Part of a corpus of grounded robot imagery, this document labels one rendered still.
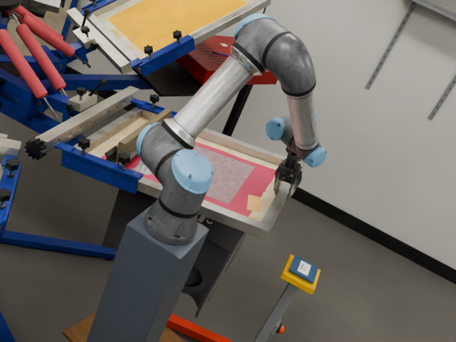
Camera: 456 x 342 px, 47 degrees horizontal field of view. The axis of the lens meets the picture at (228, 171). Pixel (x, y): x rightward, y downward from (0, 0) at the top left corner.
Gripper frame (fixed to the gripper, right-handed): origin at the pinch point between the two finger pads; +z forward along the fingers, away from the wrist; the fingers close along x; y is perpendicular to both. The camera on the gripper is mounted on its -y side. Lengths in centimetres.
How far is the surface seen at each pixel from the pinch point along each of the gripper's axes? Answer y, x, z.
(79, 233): -46, -111, 98
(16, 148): 40, -87, -4
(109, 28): -66, -116, -18
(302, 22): -200, -42, -21
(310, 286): 17.8, 21.2, 22.7
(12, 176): 50, -82, 1
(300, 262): 9.9, 14.8, 19.9
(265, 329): 14, 11, 54
